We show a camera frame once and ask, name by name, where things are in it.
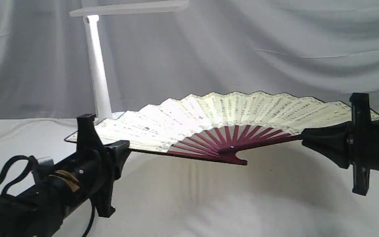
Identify white desk lamp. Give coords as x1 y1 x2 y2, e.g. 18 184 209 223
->
69 0 189 120

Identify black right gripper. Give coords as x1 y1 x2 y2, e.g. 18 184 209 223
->
301 93 379 196

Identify grey backdrop curtain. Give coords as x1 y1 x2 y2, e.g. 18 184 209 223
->
0 0 379 119

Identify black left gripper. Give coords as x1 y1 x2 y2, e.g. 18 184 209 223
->
28 114 131 219

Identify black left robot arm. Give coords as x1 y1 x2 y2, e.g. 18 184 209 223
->
0 114 131 237

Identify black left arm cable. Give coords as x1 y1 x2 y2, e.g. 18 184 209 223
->
0 155 96 237

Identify paper folding fan dark ribs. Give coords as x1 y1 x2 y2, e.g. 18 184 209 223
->
64 91 379 166

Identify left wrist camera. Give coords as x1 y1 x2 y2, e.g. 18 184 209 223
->
33 156 55 176

